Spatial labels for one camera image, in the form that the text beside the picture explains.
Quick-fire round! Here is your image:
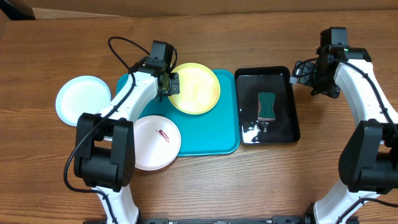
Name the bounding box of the green scrubbing sponge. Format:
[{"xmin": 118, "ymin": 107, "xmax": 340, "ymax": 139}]
[{"xmin": 257, "ymin": 92, "xmax": 275, "ymax": 121}]

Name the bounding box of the yellow-green round plate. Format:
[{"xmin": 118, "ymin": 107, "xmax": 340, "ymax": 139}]
[{"xmin": 169, "ymin": 63, "xmax": 221, "ymax": 115}]

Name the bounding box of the dark object top-left corner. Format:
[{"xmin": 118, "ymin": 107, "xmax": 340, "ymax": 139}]
[{"xmin": 1, "ymin": 0, "xmax": 35, "ymax": 21}]

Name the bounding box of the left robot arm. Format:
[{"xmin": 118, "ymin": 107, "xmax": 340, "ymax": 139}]
[{"xmin": 63, "ymin": 57, "xmax": 179, "ymax": 223}]

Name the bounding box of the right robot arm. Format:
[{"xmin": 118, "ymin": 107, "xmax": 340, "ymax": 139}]
[{"xmin": 290, "ymin": 44, "xmax": 397, "ymax": 223}]

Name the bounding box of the black rectangular tray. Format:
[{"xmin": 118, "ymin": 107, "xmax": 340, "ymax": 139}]
[{"xmin": 234, "ymin": 66, "xmax": 301, "ymax": 145}]

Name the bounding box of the light blue round plate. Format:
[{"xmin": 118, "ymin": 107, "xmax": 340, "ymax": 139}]
[{"xmin": 55, "ymin": 75, "xmax": 111, "ymax": 126}]

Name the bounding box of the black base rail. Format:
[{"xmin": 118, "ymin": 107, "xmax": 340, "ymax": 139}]
[{"xmin": 139, "ymin": 216, "xmax": 309, "ymax": 224}]

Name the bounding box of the teal plastic serving tray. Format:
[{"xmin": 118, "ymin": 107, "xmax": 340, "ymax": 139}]
[{"xmin": 113, "ymin": 69, "xmax": 241, "ymax": 157}]

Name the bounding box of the white pink round plate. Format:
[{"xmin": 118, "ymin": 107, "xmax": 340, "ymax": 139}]
[{"xmin": 134, "ymin": 115, "xmax": 182, "ymax": 171}]

